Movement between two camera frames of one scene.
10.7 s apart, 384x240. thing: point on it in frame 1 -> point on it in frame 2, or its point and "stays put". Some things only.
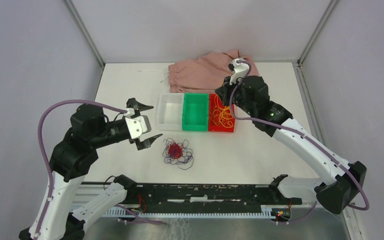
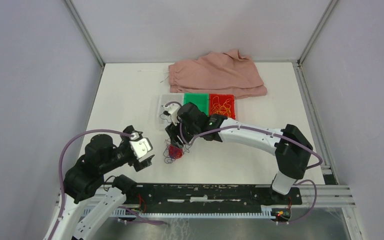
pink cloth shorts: (205, 73) stays put
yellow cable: (221, 115) stays put
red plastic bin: (220, 118) stays put
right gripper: (224, 91) -> (173, 130)
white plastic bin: (170, 111) stays put
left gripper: (133, 103) -> (139, 165)
